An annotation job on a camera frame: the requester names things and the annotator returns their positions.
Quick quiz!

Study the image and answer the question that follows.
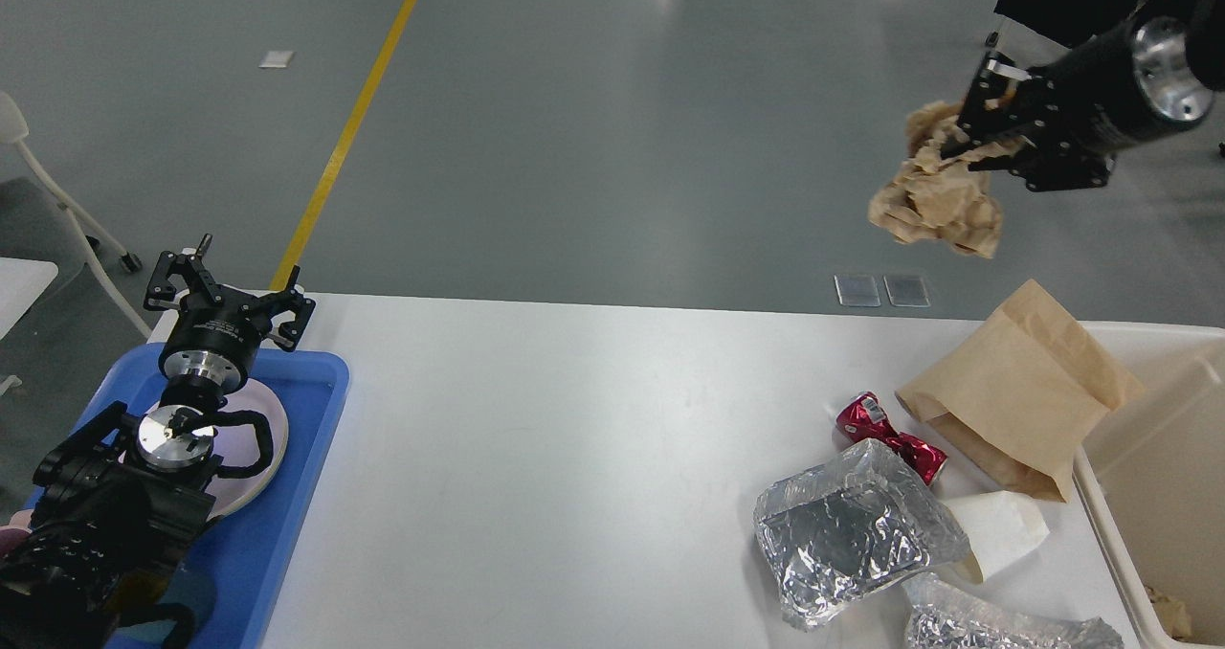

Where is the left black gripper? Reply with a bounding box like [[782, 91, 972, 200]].
[[145, 234, 316, 392]]

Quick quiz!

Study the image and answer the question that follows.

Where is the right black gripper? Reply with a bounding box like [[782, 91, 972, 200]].
[[941, 15, 1216, 192]]

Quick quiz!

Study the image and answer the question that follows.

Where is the brown paper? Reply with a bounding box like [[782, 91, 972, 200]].
[[867, 100, 1003, 260]]

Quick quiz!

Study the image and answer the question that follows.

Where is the pink plate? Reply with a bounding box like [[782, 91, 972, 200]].
[[124, 381, 289, 520]]

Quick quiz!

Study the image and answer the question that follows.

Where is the brown paper bag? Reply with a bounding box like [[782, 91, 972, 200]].
[[895, 280, 1145, 505]]

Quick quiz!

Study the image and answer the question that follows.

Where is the teal mug yellow inside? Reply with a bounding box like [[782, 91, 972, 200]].
[[105, 568, 217, 648]]

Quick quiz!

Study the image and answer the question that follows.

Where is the crushed red can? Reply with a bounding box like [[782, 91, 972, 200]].
[[835, 392, 947, 486]]

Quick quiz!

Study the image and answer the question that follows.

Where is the white paper cup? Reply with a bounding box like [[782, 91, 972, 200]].
[[944, 491, 1050, 584]]

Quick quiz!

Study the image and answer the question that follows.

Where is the aluminium foil container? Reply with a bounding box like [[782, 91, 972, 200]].
[[752, 440, 971, 632]]

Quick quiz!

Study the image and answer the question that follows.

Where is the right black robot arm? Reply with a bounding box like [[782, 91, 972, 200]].
[[941, 0, 1224, 192]]

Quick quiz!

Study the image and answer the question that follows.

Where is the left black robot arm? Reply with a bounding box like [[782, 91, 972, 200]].
[[1, 235, 316, 648]]

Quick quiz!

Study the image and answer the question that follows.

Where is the white side table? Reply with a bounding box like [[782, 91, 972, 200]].
[[1, 257, 58, 339]]

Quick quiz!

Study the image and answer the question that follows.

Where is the blue plastic tray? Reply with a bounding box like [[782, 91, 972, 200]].
[[51, 344, 349, 648]]

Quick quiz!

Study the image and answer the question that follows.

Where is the pink HOME mug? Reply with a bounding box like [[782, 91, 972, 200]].
[[0, 509, 33, 556]]

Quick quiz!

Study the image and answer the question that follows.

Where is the white plastic bin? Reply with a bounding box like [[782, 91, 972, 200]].
[[1076, 322, 1224, 648]]

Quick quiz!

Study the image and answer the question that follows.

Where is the crumpled foil piece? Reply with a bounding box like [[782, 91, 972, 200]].
[[902, 573, 1125, 648]]

